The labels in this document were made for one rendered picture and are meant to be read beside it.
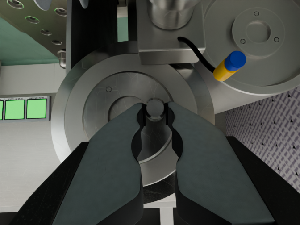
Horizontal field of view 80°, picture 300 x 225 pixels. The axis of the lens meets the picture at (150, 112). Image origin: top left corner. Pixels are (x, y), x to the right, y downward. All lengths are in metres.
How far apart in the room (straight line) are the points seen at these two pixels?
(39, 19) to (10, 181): 0.41
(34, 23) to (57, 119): 0.32
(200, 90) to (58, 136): 0.13
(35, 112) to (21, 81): 3.08
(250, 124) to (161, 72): 0.21
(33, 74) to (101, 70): 3.42
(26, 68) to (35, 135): 3.12
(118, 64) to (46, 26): 0.33
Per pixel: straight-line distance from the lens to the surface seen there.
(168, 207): 0.53
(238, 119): 0.38
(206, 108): 0.17
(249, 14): 0.21
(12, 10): 0.46
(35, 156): 0.59
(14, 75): 3.75
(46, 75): 3.45
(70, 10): 0.22
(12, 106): 0.62
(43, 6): 0.22
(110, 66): 0.17
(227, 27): 0.20
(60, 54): 0.58
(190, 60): 0.16
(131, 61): 0.17
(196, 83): 0.17
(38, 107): 0.58
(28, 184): 0.61
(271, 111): 0.29
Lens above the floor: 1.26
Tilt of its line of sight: 7 degrees down
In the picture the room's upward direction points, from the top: 178 degrees clockwise
